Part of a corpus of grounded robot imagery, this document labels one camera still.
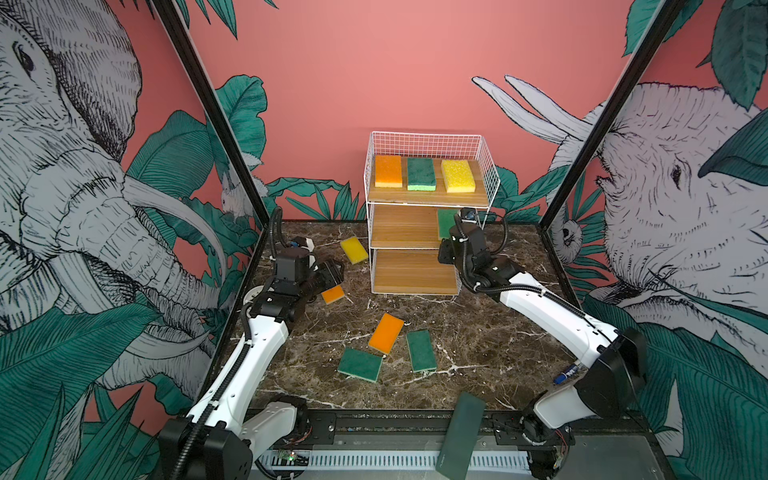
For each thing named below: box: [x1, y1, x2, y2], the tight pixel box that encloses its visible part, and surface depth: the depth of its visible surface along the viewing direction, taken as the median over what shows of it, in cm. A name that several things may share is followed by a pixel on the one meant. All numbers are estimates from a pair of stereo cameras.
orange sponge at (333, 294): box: [321, 285, 345, 305], surface depth 100 cm
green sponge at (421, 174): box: [407, 158, 436, 191], surface depth 74 cm
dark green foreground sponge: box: [436, 391, 486, 480], surface depth 74 cm
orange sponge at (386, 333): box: [368, 313, 405, 355], surface depth 92 cm
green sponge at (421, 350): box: [406, 330, 437, 373], surface depth 88 cm
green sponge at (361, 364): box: [337, 347, 383, 383], surface depth 85 cm
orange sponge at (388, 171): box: [375, 155, 403, 187], surface depth 74 cm
